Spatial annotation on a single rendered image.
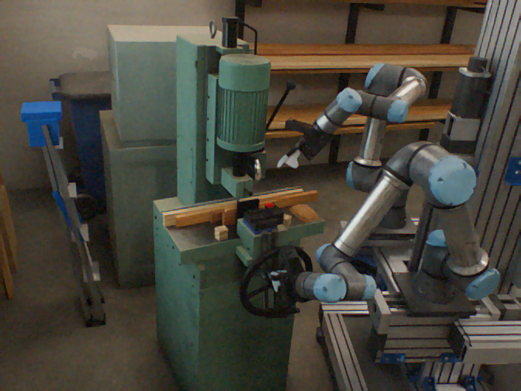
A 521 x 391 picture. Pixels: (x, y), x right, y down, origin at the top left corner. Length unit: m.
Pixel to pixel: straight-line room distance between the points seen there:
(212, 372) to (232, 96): 1.13
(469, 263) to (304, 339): 1.37
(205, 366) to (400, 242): 0.97
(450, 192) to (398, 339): 0.70
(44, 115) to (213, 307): 1.08
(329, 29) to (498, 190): 2.85
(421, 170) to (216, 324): 1.03
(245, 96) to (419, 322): 0.97
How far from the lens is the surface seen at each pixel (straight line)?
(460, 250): 1.57
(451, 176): 1.35
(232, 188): 1.89
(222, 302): 1.97
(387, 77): 2.10
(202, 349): 2.09
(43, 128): 2.34
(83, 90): 3.44
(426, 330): 1.90
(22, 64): 4.02
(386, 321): 1.82
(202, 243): 1.80
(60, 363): 2.72
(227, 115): 1.76
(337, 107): 1.67
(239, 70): 1.69
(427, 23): 5.01
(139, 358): 2.67
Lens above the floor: 1.87
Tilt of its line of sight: 27 degrees down
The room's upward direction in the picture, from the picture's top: 4 degrees clockwise
